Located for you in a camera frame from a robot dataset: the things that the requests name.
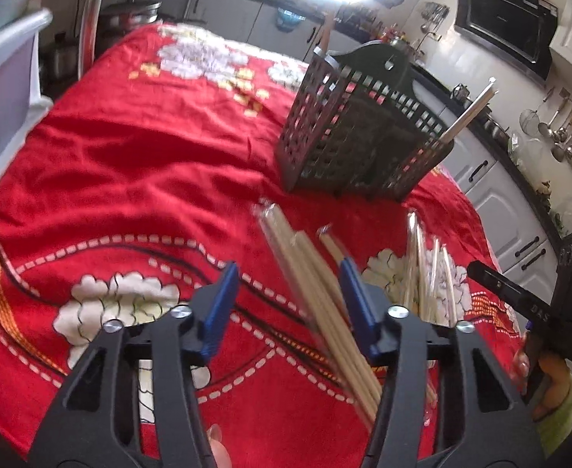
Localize row of hanging kitchen utensils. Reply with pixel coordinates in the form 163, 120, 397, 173
519, 87, 572, 174

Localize black perforated utensil basket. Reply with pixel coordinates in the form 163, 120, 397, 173
274, 41, 456, 202

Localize blue basin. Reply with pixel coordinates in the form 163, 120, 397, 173
275, 6, 307, 31

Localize stacked steel pots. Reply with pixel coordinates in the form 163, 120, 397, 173
101, 1, 163, 31

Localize metal chair frame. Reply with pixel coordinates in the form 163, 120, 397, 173
77, 0, 112, 81

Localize person's right hand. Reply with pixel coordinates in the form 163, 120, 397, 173
510, 345, 572, 423

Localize bare wooden chopsticks pair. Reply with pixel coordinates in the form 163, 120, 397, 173
316, 224, 365, 303

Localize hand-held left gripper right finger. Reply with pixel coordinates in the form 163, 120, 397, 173
339, 257, 545, 468

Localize sleeved wooden chopsticks pack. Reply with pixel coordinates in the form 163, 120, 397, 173
251, 199, 385, 427

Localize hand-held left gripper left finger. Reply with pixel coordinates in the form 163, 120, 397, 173
27, 262, 240, 468

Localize white plastic container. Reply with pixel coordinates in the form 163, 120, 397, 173
0, 8, 53, 218

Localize clear sleeved chopsticks pack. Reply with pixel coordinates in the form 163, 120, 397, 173
403, 209, 432, 323
430, 236, 458, 328

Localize black range hood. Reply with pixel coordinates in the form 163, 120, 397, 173
453, 0, 560, 83

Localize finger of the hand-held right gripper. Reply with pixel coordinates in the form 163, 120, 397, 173
466, 260, 551, 323

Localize red floral tablecloth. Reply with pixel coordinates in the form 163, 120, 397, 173
0, 22, 528, 461

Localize wooden chopstick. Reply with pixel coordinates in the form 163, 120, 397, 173
319, 10, 336, 57

